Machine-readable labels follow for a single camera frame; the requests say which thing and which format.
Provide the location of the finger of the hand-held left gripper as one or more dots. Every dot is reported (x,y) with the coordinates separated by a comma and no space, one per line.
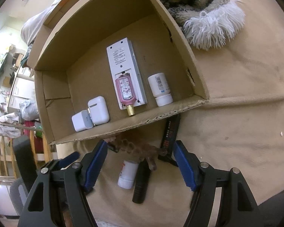
(69,160)

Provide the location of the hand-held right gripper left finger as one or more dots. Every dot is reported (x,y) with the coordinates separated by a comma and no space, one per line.
(94,165)

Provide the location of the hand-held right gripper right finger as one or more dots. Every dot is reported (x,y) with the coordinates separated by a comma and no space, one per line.
(184,165)

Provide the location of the white tube with red label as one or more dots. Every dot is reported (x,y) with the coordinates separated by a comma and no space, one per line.
(126,177)

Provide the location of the black rectangular box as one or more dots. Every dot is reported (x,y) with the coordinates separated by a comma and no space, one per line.
(171,130)

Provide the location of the white charger adapter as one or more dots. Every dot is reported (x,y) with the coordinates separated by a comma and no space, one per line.
(81,121)

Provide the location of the brown hair claw clip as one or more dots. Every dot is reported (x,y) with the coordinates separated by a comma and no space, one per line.
(137,147)

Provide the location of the black cylinder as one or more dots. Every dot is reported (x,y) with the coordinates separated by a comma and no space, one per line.
(140,184)

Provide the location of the white earbuds case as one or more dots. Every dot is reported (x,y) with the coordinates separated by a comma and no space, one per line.
(98,111)

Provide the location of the pink bottle with gold cap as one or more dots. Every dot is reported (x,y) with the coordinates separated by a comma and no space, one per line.
(125,89)

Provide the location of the white pill bottle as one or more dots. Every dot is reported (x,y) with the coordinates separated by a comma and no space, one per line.
(158,85)

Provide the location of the brown cardboard box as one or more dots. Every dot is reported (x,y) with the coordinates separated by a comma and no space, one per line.
(90,75)

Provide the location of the yellow wooden chair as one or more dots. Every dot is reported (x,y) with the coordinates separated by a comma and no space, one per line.
(48,149)

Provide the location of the grey bag bin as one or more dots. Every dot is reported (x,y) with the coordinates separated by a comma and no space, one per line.
(29,110)

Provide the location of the white kitchen cabinets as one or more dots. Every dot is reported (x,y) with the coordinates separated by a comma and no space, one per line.
(21,89)

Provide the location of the person's grey trouser leg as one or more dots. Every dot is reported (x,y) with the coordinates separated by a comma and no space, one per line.
(279,210)

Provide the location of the white duvet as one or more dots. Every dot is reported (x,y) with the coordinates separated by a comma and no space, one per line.
(35,28)

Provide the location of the shaggy patterned rug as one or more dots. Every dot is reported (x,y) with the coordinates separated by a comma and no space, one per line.
(191,0)

